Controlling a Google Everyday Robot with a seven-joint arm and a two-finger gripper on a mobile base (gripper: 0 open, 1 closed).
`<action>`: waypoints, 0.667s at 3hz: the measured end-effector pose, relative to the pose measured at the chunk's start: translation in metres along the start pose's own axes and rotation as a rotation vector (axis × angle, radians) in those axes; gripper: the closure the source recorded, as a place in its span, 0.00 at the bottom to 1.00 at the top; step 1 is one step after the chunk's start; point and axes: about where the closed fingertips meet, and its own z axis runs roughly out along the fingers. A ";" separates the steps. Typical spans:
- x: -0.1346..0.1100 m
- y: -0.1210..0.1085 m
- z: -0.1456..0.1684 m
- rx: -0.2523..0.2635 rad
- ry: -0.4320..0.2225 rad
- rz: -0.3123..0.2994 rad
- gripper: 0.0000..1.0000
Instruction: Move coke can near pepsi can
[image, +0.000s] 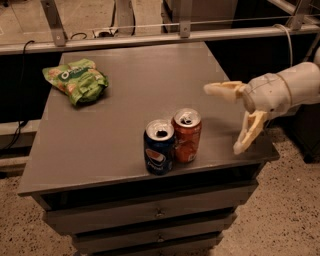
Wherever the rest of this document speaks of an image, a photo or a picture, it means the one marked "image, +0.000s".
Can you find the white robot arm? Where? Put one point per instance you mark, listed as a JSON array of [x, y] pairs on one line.
[[305, 79]]

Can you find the blue pepsi can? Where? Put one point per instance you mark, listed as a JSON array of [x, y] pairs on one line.
[[159, 146]]

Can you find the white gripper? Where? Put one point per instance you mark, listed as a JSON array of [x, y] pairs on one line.
[[267, 96]]

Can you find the metal railing frame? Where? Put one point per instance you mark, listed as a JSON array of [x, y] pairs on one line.
[[35, 26]]

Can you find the grey drawer cabinet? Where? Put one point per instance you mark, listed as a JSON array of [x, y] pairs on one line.
[[87, 169]]

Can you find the power strip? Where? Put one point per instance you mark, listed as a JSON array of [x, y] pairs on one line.
[[104, 33]]

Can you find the green chip bag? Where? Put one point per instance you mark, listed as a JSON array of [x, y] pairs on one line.
[[79, 80]]

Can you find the red coke can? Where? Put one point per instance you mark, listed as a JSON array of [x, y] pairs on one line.
[[187, 126]]

